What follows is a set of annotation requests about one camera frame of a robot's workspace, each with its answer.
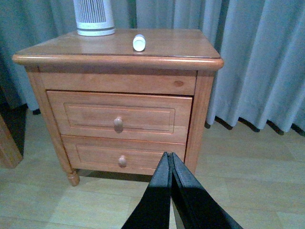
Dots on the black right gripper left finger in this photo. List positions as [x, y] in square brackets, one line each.
[153, 210]

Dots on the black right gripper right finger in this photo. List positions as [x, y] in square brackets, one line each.
[196, 208]

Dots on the wooden drawer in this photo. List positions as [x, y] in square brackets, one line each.
[122, 116]
[117, 155]

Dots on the white medicine bottle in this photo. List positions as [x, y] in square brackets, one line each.
[139, 43]

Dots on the wooden nightstand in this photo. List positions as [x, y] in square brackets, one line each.
[174, 63]

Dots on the grey curtain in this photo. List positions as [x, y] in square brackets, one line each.
[262, 43]

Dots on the white cylindrical air purifier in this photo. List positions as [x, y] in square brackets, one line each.
[94, 17]

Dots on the wooden bed frame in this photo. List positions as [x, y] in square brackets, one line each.
[10, 156]

